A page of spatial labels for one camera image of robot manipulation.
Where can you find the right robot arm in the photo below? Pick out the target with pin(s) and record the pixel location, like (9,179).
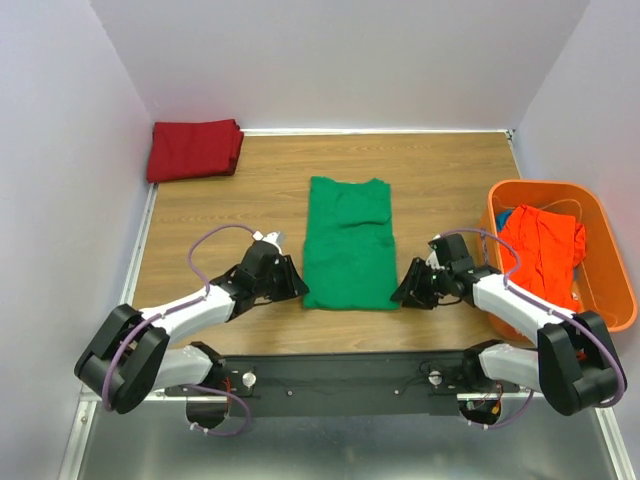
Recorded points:
(573,363)

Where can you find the orange plastic bin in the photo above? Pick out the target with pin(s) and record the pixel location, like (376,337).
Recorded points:
(601,282)

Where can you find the green t-shirt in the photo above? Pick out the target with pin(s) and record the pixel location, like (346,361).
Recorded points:
(349,254)

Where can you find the blue t-shirt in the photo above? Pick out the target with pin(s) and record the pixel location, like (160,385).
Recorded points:
(501,219)

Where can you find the folded red t-shirt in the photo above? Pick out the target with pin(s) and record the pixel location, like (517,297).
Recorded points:
(182,150)

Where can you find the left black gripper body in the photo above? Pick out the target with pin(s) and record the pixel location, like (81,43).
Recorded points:
(281,283)

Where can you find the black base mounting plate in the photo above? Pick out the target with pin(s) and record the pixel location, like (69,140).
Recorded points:
(351,384)

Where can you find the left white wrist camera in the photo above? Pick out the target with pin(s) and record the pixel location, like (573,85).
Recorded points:
(276,238)

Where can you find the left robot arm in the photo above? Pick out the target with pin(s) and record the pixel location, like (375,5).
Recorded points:
(129,356)

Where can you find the orange t-shirt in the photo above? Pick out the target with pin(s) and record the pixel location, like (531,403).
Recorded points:
(542,253)

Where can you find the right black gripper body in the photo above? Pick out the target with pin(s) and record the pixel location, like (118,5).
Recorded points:
(432,284)

